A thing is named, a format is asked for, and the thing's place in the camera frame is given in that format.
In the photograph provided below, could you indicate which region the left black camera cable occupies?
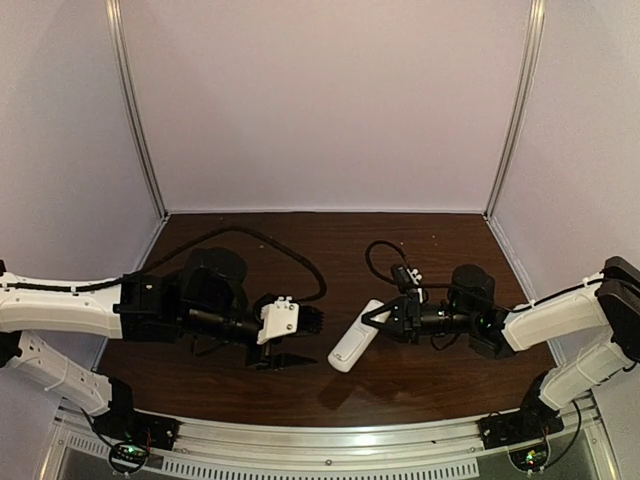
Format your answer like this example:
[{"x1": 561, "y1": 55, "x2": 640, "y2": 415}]
[{"x1": 0, "y1": 225, "x2": 327, "y2": 301}]

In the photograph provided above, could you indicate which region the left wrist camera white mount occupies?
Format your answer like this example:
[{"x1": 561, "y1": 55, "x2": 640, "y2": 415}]
[{"x1": 256, "y1": 296, "x2": 324, "y2": 345}]

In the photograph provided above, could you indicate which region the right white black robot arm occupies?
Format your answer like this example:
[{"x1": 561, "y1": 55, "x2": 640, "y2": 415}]
[{"x1": 361, "y1": 256, "x2": 639, "y2": 428}]

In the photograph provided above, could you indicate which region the black camera cable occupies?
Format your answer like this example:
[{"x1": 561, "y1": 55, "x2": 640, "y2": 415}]
[
  {"x1": 0, "y1": 225, "x2": 327, "y2": 301},
  {"x1": 364, "y1": 240, "x2": 601, "y2": 314}
]

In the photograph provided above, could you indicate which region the white remote control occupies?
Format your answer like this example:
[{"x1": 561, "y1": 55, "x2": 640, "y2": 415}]
[{"x1": 327, "y1": 299, "x2": 384, "y2": 373}]

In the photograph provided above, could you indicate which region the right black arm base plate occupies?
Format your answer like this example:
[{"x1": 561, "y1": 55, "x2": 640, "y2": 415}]
[{"x1": 477, "y1": 408, "x2": 564, "y2": 450}]

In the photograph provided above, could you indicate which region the right aluminium frame post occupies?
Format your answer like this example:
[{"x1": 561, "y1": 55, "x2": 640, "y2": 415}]
[{"x1": 484, "y1": 0, "x2": 546, "y2": 222}]

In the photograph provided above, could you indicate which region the right controller board with LEDs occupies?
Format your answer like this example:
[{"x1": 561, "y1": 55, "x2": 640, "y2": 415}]
[{"x1": 508, "y1": 443, "x2": 550, "y2": 474}]

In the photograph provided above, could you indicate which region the left aluminium frame post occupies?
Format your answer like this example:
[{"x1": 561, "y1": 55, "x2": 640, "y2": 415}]
[{"x1": 106, "y1": 0, "x2": 168, "y2": 220}]

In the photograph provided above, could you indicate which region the white slotted cable duct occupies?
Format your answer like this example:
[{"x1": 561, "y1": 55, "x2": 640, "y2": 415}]
[{"x1": 36, "y1": 433, "x2": 480, "y2": 479}]

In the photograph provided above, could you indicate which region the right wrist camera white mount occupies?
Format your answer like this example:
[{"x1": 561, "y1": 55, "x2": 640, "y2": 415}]
[{"x1": 390, "y1": 264, "x2": 428, "y2": 304}]

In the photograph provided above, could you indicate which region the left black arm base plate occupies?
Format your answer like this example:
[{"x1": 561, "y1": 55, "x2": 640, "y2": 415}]
[{"x1": 92, "y1": 410, "x2": 182, "y2": 451}]

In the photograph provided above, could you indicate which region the left controller board with LEDs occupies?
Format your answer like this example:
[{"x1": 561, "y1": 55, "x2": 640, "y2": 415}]
[{"x1": 107, "y1": 442, "x2": 150, "y2": 475}]

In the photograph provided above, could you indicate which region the aluminium frame post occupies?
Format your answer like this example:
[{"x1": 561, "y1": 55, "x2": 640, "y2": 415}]
[
  {"x1": 484, "y1": 0, "x2": 546, "y2": 222},
  {"x1": 106, "y1": 0, "x2": 168, "y2": 220}
]

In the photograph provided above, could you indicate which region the right black camera cable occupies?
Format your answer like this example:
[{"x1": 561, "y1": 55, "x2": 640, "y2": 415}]
[{"x1": 364, "y1": 240, "x2": 601, "y2": 314}]

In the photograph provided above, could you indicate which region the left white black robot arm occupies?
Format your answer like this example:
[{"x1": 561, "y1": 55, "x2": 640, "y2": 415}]
[{"x1": 1, "y1": 248, "x2": 324, "y2": 438}]

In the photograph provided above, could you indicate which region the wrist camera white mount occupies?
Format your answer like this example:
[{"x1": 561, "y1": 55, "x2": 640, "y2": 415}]
[
  {"x1": 390, "y1": 264, "x2": 428, "y2": 304},
  {"x1": 256, "y1": 296, "x2": 324, "y2": 345}
]

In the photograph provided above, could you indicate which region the controller board with leds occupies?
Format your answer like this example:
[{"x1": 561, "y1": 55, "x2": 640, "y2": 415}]
[
  {"x1": 107, "y1": 442, "x2": 150, "y2": 475},
  {"x1": 508, "y1": 443, "x2": 550, "y2": 474}
]

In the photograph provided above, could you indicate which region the curved aluminium front rail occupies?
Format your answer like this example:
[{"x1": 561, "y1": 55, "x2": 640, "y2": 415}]
[{"x1": 42, "y1": 394, "x2": 617, "y2": 477}]

